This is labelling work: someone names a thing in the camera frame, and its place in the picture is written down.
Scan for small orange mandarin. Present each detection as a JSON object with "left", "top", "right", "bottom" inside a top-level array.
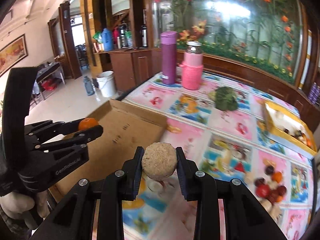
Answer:
[{"left": 78, "top": 118, "right": 99, "bottom": 131}]

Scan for round beige rice cake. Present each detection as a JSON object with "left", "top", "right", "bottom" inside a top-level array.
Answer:
[{"left": 142, "top": 142, "right": 177, "bottom": 180}]

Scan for red cherry tomato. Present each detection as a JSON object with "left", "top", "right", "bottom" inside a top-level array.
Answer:
[{"left": 255, "top": 184, "right": 270, "bottom": 198}]

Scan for gloved left hand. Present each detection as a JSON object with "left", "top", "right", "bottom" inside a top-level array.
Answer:
[{"left": 1, "top": 191, "right": 50, "bottom": 235}]

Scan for cardboard tray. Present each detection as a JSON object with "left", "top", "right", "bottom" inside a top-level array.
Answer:
[{"left": 49, "top": 100, "right": 167, "bottom": 202}]

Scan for blue water bottle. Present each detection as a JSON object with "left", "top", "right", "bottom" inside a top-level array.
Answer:
[{"left": 83, "top": 76, "right": 95, "bottom": 96}]

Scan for dark side table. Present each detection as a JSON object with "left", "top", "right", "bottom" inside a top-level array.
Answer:
[{"left": 36, "top": 62, "right": 66, "bottom": 100}]

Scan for white plastic bucket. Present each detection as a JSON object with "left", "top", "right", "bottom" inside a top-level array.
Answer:
[{"left": 96, "top": 71, "right": 117, "bottom": 98}]

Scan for fruit print tablecloth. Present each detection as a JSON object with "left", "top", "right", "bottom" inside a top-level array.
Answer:
[{"left": 125, "top": 73, "right": 314, "bottom": 239}]

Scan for dark plum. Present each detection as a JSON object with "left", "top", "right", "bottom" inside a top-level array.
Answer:
[{"left": 265, "top": 165, "right": 274, "bottom": 176}]

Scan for orange mandarin rear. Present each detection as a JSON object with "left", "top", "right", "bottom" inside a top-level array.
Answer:
[{"left": 271, "top": 171, "right": 283, "bottom": 184}]

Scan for green leafy vegetable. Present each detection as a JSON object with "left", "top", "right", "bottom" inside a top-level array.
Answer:
[{"left": 208, "top": 86, "right": 238, "bottom": 111}]

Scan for yellow silver long box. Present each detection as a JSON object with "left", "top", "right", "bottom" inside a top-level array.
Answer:
[{"left": 263, "top": 100, "right": 317, "bottom": 158}]

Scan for blue kettle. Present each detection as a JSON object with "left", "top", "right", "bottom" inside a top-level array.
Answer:
[{"left": 101, "top": 28, "right": 114, "bottom": 51}]

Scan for pink sleeved jar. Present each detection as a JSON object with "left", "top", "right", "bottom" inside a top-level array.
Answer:
[{"left": 180, "top": 41, "right": 203, "bottom": 90}]

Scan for purple thermos bottle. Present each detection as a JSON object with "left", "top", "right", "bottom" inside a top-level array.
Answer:
[{"left": 161, "top": 31, "right": 177, "bottom": 85}]

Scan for purple spray cans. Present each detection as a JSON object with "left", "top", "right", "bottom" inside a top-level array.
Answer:
[{"left": 308, "top": 82, "right": 320, "bottom": 104}]

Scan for framed wall painting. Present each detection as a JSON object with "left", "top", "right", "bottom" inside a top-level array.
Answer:
[{"left": 0, "top": 34, "right": 28, "bottom": 76}]

